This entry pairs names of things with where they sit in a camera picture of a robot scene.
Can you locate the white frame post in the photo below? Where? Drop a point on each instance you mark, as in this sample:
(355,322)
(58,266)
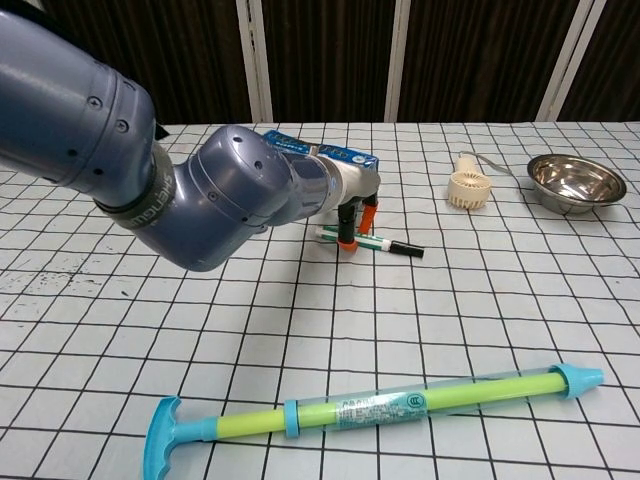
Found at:
(260,75)
(570,60)
(397,60)

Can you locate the white black checked tablecloth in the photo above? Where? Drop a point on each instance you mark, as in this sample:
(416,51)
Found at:
(150,325)

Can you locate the cream handheld fan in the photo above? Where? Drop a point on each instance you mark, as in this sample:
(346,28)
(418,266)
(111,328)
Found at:
(467,187)

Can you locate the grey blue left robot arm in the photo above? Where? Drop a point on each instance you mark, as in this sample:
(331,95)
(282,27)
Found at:
(225,190)

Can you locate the blue green water pump toy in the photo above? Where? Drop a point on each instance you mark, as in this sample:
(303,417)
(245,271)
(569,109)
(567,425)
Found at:
(380,407)

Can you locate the white green marker body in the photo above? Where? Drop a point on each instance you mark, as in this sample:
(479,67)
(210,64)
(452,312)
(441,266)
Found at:
(380,243)

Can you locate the stainless steel bowl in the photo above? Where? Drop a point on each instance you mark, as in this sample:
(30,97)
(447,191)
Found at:
(575,185)

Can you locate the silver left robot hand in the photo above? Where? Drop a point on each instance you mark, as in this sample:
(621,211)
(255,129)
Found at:
(357,180)

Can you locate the black marker cap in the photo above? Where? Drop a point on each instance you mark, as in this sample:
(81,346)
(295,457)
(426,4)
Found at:
(407,248)

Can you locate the blue printed cardboard box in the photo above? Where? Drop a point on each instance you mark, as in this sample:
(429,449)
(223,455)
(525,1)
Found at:
(287,141)

